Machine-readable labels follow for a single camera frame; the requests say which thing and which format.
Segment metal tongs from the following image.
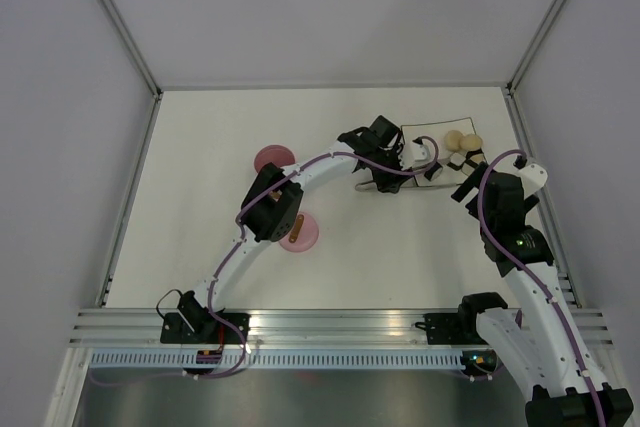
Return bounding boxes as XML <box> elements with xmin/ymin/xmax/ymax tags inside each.
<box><xmin>354</xmin><ymin>177</ymin><xmax>459</xmax><ymax>193</ymax></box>

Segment aluminium frame post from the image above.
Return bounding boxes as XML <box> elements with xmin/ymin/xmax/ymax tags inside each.
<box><xmin>69</xmin><ymin>0</ymin><xmax>164</xmax><ymax>98</ymax></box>
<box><xmin>504</xmin><ymin>0</ymin><xmax>599</xmax><ymax>96</ymax></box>

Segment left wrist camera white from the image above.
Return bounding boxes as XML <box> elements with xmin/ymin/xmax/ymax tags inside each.
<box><xmin>401</xmin><ymin>138</ymin><xmax>433</xmax><ymax>169</ymax></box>

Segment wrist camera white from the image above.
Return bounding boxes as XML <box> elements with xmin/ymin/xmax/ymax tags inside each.
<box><xmin>516</xmin><ymin>161</ymin><xmax>549</xmax><ymax>197</ymax></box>
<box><xmin>401</xmin><ymin>138</ymin><xmax>433</xmax><ymax>169</ymax></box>

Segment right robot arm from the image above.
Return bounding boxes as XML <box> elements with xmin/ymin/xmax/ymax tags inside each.
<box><xmin>452</xmin><ymin>162</ymin><xmax>634</xmax><ymax>426</ymax></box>

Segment pink lunch box lid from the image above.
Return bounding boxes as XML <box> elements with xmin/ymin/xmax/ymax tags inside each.
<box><xmin>279</xmin><ymin>212</ymin><xmax>320</xmax><ymax>253</ymax></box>

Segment black white sushi piece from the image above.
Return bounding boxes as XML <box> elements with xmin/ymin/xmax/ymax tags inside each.
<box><xmin>423</xmin><ymin>162</ymin><xmax>443</xmax><ymax>182</ymax></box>
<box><xmin>447</xmin><ymin>152</ymin><xmax>466</xmax><ymax>171</ymax></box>
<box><xmin>461</xmin><ymin>149</ymin><xmax>486</xmax><ymax>176</ymax></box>

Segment round beige bun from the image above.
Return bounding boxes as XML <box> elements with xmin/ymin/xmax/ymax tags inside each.
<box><xmin>444</xmin><ymin>130</ymin><xmax>465</xmax><ymax>152</ymax></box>
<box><xmin>459</xmin><ymin>134</ymin><xmax>483</xmax><ymax>152</ymax></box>

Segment white slotted cable duct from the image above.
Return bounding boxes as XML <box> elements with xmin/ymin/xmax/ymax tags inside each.
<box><xmin>90</xmin><ymin>348</ymin><xmax>463</xmax><ymax>370</ymax></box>

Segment pink cylindrical lunch box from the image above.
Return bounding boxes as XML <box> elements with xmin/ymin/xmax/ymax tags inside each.
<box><xmin>253</xmin><ymin>144</ymin><xmax>296</xmax><ymax>172</ymax></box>

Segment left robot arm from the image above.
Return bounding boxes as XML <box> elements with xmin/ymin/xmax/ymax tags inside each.
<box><xmin>160</xmin><ymin>116</ymin><xmax>412</xmax><ymax>345</ymax></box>

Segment white square plate black rim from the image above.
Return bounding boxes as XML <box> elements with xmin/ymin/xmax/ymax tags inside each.
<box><xmin>401</xmin><ymin>117</ymin><xmax>486</xmax><ymax>188</ymax></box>

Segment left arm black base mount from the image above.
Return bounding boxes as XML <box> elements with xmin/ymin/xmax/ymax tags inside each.
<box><xmin>160</xmin><ymin>312</ymin><xmax>250</xmax><ymax>345</ymax></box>

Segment left aluminium frame post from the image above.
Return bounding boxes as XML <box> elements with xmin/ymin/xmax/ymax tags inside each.
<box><xmin>69</xmin><ymin>0</ymin><xmax>164</xmax><ymax>98</ymax></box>

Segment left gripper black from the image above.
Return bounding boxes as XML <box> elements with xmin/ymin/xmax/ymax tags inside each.
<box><xmin>370</xmin><ymin>145</ymin><xmax>413</xmax><ymax>195</ymax></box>

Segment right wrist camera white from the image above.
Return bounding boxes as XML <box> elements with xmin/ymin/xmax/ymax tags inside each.
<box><xmin>516</xmin><ymin>161</ymin><xmax>549</xmax><ymax>197</ymax></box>

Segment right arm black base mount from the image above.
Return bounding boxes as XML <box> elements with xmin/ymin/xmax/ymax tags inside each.
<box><xmin>413</xmin><ymin>312</ymin><xmax>469</xmax><ymax>346</ymax></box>

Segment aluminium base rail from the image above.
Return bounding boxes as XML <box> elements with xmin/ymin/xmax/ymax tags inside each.
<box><xmin>69</xmin><ymin>306</ymin><xmax>616</xmax><ymax>348</ymax></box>

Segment right aluminium frame post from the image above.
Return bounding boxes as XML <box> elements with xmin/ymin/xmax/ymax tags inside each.
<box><xmin>504</xmin><ymin>0</ymin><xmax>599</xmax><ymax>96</ymax></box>

